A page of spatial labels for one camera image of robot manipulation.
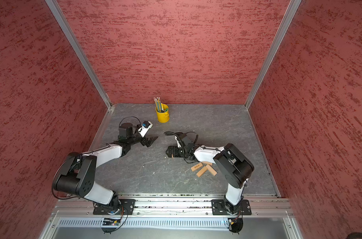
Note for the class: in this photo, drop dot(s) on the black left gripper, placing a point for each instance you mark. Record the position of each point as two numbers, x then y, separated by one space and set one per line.
144 141

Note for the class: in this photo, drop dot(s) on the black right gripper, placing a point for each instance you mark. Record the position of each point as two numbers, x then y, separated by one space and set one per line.
176 152

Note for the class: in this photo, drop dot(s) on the engraved wooden block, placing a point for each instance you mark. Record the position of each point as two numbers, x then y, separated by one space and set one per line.
196 167

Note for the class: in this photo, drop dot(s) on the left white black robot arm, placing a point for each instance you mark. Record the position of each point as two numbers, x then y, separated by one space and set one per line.
76 176

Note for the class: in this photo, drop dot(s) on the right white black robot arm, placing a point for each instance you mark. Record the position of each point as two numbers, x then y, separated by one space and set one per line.
231 162

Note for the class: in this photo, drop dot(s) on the yellow metal pencil bucket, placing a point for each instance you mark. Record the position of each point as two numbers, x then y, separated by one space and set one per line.
163 115

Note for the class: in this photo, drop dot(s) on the bundle of coloured pencils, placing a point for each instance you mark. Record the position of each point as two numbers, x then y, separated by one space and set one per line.
159 106

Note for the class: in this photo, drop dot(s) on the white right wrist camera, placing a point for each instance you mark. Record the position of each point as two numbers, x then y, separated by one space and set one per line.
179 142

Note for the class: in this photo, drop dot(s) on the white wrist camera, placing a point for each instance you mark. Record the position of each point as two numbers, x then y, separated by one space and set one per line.
144 128
179 142

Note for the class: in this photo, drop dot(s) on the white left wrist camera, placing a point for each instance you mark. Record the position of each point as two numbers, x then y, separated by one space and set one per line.
144 128

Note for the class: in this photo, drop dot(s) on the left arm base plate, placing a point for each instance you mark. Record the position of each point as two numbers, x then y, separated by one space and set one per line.
115 207

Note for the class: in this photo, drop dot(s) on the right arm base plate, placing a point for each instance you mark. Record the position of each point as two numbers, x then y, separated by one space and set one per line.
223 207

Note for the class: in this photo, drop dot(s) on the white perforated cable duct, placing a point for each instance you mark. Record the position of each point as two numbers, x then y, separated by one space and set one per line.
157 223

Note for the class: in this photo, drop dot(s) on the aluminium front rail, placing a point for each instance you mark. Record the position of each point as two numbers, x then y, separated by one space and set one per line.
182 207

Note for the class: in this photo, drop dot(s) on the left aluminium frame post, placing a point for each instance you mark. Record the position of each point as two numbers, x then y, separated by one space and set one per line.
69 34

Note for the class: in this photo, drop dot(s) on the aluminium frame post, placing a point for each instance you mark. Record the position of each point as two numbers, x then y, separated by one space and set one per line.
69 34
282 29

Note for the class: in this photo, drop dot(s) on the right aluminium frame post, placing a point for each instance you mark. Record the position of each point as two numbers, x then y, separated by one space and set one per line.
282 29

